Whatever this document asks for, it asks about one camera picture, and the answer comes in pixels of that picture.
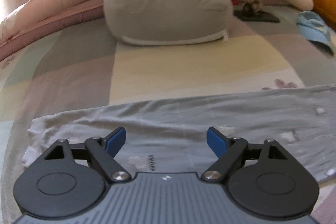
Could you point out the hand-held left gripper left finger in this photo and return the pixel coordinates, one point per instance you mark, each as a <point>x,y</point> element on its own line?
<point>115,141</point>

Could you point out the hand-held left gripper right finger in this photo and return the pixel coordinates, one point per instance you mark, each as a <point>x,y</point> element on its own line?
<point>216,141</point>

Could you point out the grey pants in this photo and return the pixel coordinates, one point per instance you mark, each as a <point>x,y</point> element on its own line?
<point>170,119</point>

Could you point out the small flower ornament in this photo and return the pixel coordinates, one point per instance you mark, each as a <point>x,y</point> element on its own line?
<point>252,6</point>

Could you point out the blue cap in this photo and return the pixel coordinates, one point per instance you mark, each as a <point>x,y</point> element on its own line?
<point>312,29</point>

